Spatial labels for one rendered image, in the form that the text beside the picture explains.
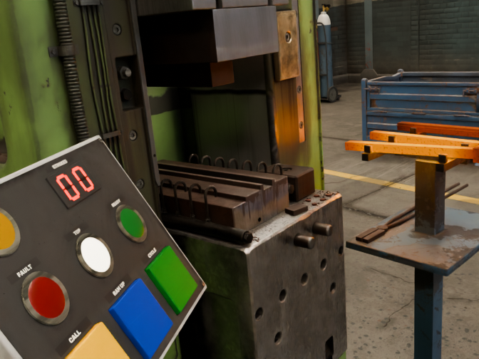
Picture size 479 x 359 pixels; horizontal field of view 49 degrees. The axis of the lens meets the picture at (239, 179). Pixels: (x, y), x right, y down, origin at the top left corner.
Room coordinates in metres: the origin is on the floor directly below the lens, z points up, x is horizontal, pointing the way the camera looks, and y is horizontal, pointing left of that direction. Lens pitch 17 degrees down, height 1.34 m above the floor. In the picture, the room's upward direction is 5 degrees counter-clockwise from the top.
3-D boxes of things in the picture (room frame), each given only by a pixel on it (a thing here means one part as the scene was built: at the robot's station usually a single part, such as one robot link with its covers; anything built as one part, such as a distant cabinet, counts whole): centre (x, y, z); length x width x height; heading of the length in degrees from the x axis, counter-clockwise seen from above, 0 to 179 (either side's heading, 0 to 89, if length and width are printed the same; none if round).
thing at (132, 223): (0.67, 0.15, 1.09); 0.05 x 0.03 x 0.04; 139
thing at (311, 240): (1.05, -0.13, 0.87); 0.04 x 0.03 x 0.03; 49
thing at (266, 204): (1.22, 0.11, 0.96); 0.42 x 0.20 x 0.09; 49
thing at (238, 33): (1.22, 0.11, 1.32); 0.42 x 0.20 x 0.10; 49
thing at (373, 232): (1.54, -0.55, 0.73); 0.60 x 0.04 x 0.01; 131
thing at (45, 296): (0.48, 0.21, 1.09); 0.05 x 0.03 x 0.04; 139
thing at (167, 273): (0.66, 0.11, 1.01); 0.07 x 0.05 x 0.07; 164
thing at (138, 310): (0.57, 0.14, 1.01); 0.07 x 0.05 x 0.07; 164
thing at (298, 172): (1.25, -0.12, 0.95); 0.12 x 0.08 x 0.06; 49
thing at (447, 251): (1.39, -0.53, 0.71); 0.40 x 0.30 x 0.02; 132
